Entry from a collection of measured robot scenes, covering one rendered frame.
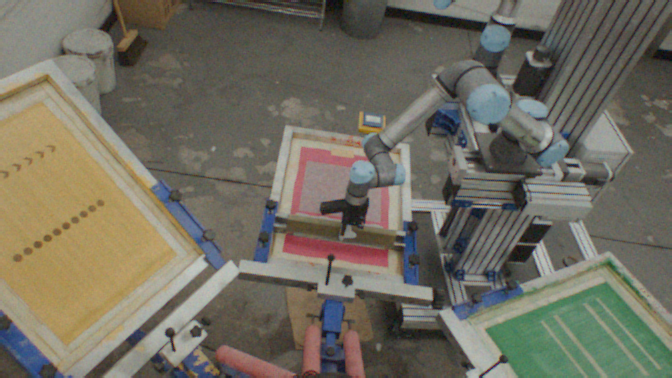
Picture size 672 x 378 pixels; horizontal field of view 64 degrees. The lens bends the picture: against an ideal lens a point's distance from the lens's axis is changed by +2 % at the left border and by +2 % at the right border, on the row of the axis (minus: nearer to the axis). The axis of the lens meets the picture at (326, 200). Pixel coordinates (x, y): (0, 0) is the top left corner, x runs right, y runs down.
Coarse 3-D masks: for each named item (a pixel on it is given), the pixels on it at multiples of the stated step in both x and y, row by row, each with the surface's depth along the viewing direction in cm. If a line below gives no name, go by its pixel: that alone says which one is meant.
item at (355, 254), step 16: (352, 160) 238; (368, 192) 226; (384, 192) 227; (368, 208) 219; (384, 208) 221; (368, 224) 214; (384, 224) 215; (336, 256) 201; (352, 256) 202; (368, 256) 203; (384, 256) 204
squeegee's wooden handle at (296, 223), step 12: (288, 216) 191; (300, 216) 192; (288, 228) 194; (300, 228) 194; (312, 228) 193; (324, 228) 192; (336, 228) 192; (372, 228) 193; (360, 240) 196; (372, 240) 195; (384, 240) 194
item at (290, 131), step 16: (288, 128) 242; (304, 128) 243; (288, 144) 234; (352, 144) 243; (400, 144) 245; (400, 160) 240; (272, 192) 214; (400, 192) 228; (336, 272) 192; (352, 272) 192; (368, 272) 193
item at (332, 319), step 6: (330, 300) 177; (324, 306) 180; (330, 306) 176; (336, 306) 176; (342, 306) 177; (324, 312) 175; (330, 312) 174; (336, 312) 175; (324, 318) 173; (330, 318) 173; (336, 318) 173; (324, 324) 171; (330, 324) 171; (336, 324) 172; (324, 330) 170; (330, 330) 170; (336, 330) 170; (324, 336) 173; (336, 336) 172
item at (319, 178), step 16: (304, 160) 234; (320, 160) 235; (336, 160) 237; (304, 176) 227; (320, 176) 228; (336, 176) 230; (304, 192) 221; (320, 192) 222; (336, 192) 223; (304, 208) 215; (288, 240) 203; (304, 240) 204; (320, 240) 205; (304, 256) 199; (320, 256) 200
